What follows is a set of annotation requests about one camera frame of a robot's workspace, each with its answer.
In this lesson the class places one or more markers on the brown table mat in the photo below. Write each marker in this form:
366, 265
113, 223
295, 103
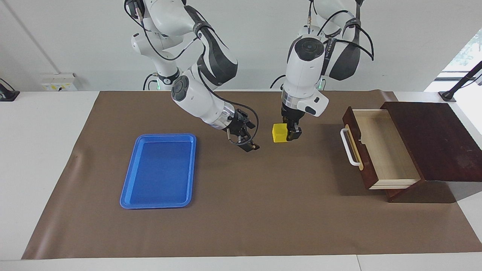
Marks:
263, 195

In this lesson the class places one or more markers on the dark wooden drawer cabinet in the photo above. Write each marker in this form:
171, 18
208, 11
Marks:
444, 143

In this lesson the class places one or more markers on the black clamp mount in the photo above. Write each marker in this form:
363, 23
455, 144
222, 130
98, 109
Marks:
7, 94

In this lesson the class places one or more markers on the wooden drawer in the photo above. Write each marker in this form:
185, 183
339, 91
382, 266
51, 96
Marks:
388, 150

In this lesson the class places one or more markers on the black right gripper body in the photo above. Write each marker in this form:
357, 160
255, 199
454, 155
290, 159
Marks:
237, 122

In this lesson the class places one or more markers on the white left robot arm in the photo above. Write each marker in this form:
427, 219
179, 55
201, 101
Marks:
305, 75

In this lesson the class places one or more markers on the blue plastic tray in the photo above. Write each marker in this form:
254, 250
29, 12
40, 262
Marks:
160, 173

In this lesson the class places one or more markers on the window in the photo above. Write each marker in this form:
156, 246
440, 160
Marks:
470, 52

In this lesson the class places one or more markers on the white wall socket box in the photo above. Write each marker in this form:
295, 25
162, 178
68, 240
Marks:
56, 82

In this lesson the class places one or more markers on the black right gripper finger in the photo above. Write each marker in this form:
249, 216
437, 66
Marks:
253, 144
245, 146

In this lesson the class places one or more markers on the yellow cube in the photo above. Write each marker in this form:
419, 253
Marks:
279, 134

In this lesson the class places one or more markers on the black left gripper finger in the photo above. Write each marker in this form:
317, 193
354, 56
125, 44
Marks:
294, 134

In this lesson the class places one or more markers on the black camera stand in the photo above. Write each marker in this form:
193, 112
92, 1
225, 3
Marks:
448, 96

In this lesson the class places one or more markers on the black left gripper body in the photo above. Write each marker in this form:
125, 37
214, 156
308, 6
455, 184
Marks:
292, 118

